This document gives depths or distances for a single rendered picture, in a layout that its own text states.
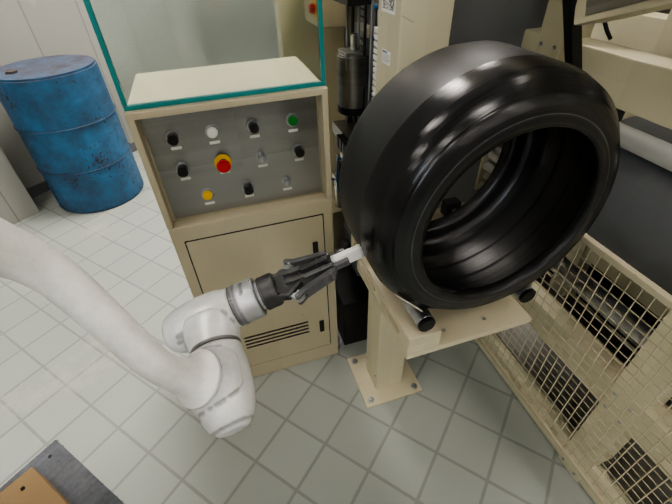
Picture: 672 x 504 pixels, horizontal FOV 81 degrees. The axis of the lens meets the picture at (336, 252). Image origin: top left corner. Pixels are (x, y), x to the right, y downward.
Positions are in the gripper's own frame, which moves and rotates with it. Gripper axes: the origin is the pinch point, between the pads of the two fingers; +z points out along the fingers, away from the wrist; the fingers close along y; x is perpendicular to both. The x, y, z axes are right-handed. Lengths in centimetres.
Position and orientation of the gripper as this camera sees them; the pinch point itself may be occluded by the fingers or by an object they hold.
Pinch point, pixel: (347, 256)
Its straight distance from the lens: 84.8
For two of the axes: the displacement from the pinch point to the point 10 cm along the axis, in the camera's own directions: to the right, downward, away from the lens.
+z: 9.1, -4.0, 0.5
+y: -3.1, -6.0, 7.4
